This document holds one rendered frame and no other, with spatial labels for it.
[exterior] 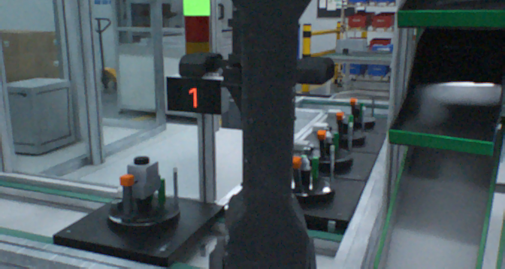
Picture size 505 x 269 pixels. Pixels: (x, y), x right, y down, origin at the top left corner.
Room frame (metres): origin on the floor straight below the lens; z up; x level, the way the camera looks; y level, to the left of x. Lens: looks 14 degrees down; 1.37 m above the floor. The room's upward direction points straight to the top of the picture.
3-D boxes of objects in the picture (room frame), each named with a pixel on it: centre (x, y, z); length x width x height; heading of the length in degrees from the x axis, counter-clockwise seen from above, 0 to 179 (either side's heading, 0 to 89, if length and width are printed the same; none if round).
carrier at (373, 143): (1.49, -0.30, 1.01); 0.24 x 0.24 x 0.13; 69
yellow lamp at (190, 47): (0.98, 0.10, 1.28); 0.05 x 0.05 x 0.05
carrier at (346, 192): (1.04, -0.13, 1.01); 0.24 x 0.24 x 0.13; 69
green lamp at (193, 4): (0.98, 0.10, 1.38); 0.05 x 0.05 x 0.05
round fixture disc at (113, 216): (0.89, 0.20, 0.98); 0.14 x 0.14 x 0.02
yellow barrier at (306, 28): (9.14, -1.70, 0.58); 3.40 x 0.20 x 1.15; 151
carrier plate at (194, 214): (0.89, 0.20, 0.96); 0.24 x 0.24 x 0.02; 69
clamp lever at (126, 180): (0.85, 0.22, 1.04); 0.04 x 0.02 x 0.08; 159
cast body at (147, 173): (0.90, 0.20, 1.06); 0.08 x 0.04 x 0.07; 159
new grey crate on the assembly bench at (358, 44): (6.35, -1.33, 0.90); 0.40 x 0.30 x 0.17; 153
